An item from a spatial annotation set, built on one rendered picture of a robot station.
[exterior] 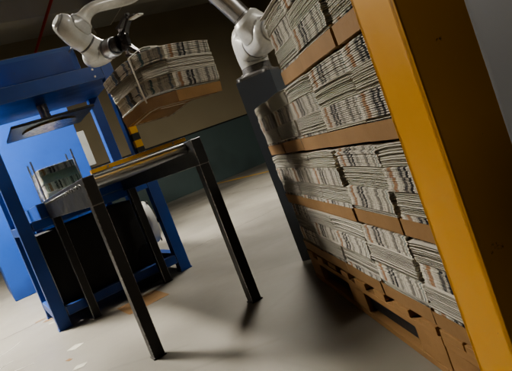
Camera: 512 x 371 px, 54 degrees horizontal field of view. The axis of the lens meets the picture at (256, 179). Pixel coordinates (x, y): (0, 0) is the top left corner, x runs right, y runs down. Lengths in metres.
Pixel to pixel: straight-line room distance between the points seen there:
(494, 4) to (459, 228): 0.23
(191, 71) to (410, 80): 1.61
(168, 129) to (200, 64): 9.64
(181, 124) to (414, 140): 11.38
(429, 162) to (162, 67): 1.58
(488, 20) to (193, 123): 11.62
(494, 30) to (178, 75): 1.66
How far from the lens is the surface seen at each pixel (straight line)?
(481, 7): 0.47
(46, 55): 3.75
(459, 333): 1.21
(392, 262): 1.37
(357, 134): 1.23
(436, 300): 1.22
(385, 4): 0.54
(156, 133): 11.64
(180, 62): 2.05
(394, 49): 0.55
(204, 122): 12.13
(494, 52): 0.47
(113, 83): 2.24
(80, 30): 2.41
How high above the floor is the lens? 0.71
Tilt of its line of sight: 5 degrees down
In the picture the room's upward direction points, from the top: 21 degrees counter-clockwise
